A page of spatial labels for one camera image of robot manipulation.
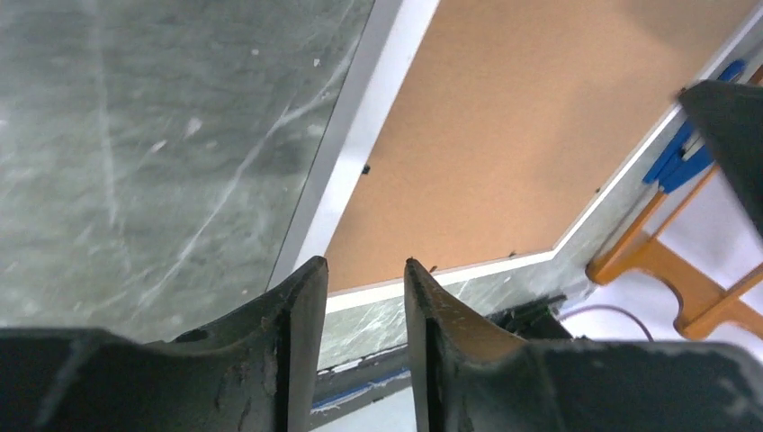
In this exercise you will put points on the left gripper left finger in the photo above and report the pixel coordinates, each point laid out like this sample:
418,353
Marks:
253,369

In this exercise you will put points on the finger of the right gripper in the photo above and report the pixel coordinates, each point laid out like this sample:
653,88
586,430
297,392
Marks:
729,118

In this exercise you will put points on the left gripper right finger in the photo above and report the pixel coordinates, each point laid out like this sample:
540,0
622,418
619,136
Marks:
468,374

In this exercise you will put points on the brown backing board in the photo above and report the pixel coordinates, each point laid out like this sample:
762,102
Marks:
510,117

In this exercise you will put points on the white picture frame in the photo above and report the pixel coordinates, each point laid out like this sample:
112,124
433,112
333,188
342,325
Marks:
384,53

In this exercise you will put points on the blue stapler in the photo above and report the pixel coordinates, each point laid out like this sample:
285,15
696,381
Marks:
683,158

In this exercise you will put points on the orange wooden shelf rack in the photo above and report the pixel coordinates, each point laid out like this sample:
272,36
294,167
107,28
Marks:
703,304

